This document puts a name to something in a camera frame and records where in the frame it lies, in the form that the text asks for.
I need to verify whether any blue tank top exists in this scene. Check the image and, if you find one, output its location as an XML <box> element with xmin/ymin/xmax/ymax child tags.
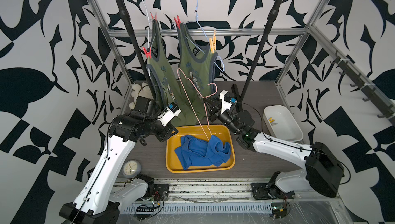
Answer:
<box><xmin>175</xmin><ymin>135</ymin><xmax>232</xmax><ymax>170</ymax></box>

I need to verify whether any green tank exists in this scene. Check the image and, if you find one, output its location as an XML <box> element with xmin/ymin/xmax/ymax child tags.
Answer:
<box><xmin>176</xmin><ymin>23</ymin><xmax>218</xmax><ymax>126</ymax></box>
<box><xmin>147</xmin><ymin>20</ymin><xmax>185</xmax><ymax>106</ymax></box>

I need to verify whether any yellow clothespin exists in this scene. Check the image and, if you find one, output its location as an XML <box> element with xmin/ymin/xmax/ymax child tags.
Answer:
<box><xmin>268</xmin><ymin>117</ymin><xmax>276</xmax><ymax>125</ymax></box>

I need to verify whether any tan clothespin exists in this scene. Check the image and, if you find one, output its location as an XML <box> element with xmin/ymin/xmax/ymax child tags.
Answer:
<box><xmin>209</xmin><ymin>30</ymin><xmax>217</xmax><ymax>53</ymax></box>

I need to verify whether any blue wire hanger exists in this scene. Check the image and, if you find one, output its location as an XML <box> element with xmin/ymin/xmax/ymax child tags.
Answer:
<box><xmin>195</xmin><ymin>0</ymin><xmax>225</xmax><ymax>72</ymax></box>

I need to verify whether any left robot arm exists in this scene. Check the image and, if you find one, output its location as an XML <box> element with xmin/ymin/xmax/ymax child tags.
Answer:
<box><xmin>59</xmin><ymin>96</ymin><xmax>181</xmax><ymax>224</ymax></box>

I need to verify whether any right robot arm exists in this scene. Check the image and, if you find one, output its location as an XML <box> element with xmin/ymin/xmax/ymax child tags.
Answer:
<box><xmin>204</xmin><ymin>98</ymin><xmax>344</xmax><ymax>200</ymax></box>

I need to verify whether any yellow plastic tray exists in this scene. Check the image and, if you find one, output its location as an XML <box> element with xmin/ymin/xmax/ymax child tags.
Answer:
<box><xmin>166</xmin><ymin>125</ymin><xmax>236</xmax><ymax>173</ymax></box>

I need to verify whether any white plush toy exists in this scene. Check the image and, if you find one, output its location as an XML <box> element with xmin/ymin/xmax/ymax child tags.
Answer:
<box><xmin>129</xmin><ymin>83</ymin><xmax>154</xmax><ymax>109</ymax></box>

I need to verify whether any small round clock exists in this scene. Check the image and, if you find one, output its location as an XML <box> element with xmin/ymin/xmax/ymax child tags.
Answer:
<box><xmin>121</xmin><ymin>160</ymin><xmax>142</xmax><ymax>179</ymax></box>

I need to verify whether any white plastic bin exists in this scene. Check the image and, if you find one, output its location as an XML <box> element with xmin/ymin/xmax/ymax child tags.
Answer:
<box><xmin>263</xmin><ymin>105</ymin><xmax>303</xmax><ymax>143</ymax></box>

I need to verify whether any small circuit board left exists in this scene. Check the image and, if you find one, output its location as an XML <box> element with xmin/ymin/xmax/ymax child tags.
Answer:
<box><xmin>134</xmin><ymin>204</ymin><xmax>163</xmax><ymax>221</ymax></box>

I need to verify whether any small circuit board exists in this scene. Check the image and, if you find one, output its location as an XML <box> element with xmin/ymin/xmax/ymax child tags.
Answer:
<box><xmin>270</xmin><ymin>202</ymin><xmax>290</xmax><ymax>219</ymax></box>
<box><xmin>134</xmin><ymin>204</ymin><xmax>163</xmax><ymax>221</ymax></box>

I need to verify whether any small circuit board right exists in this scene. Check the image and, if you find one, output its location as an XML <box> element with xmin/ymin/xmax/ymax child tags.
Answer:
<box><xmin>270</xmin><ymin>202</ymin><xmax>290</xmax><ymax>219</ymax></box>

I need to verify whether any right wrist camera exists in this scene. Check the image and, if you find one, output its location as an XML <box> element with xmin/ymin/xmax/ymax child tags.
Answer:
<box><xmin>219</xmin><ymin>90</ymin><xmax>237</xmax><ymax>114</ymax></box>

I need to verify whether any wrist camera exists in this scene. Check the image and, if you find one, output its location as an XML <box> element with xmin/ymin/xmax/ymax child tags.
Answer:
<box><xmin>219</xmin><ymin>90</ymin><xmax>237</xmax><ymax>114</ymax></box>
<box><xmin>157</xmin><ymin>102</ymin><xmax>181</xmax><ymax>127</ymax></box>

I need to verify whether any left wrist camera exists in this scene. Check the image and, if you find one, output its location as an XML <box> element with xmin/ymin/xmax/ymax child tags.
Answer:
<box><xmin>157</xmin><ymin>102</ymin><xmax>181</xmax><ymax>127</ymax></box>

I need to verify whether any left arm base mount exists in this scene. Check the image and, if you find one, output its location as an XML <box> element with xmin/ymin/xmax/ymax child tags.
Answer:
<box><xmin>136</xmin><ymin>174</ymin><xmax>170</xmax><ymax>201</ymax></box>

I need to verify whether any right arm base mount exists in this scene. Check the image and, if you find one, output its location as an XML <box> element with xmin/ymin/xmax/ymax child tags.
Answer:
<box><xmin>251</xmin><ymin>171</ymin><xmax>295</xmax><ymax>200</ymax></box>

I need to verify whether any white wire hanger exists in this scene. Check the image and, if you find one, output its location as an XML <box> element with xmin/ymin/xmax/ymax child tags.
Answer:
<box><xmin>141</xmin><ymin>0</ymin><xmax>151</xmax><ymax>48</ymax></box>

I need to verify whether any black wall hook rail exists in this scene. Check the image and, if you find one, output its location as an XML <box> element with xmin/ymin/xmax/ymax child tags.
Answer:
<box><xmin>330</xmin><ymin>51</ymin><xmax>395</xmax><ymax>126</ymax></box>

